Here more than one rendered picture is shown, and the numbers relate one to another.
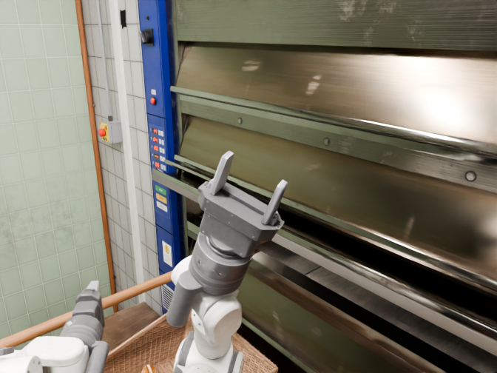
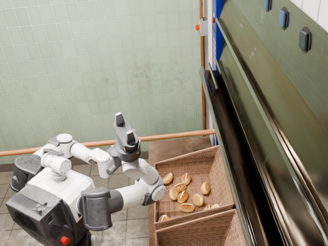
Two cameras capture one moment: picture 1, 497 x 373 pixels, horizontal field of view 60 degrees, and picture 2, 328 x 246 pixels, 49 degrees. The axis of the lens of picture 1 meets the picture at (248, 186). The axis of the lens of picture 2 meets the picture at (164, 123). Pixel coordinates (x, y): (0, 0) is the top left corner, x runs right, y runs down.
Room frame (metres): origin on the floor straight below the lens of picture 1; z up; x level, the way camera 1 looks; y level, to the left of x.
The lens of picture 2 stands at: (-0.11, -0.75, 2.41)
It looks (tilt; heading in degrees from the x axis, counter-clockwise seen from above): 34 degrees down; 41
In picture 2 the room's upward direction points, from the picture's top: 6 degrees counter-clockwise
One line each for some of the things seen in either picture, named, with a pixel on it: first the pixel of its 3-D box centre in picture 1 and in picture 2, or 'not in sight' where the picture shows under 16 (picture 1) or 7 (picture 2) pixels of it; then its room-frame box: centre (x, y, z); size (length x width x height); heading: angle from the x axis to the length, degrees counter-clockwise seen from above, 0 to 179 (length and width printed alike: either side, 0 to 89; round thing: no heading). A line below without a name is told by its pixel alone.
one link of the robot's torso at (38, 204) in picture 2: not in sight; (57, 209); (0.39, 0.34, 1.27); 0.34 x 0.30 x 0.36; 96
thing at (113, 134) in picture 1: (111, 131); (203, 27); (2.09, 0.67, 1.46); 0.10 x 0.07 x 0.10; 40
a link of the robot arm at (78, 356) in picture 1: (50, 363); (99, 159); (0.71, 0.40, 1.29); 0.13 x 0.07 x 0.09; 91
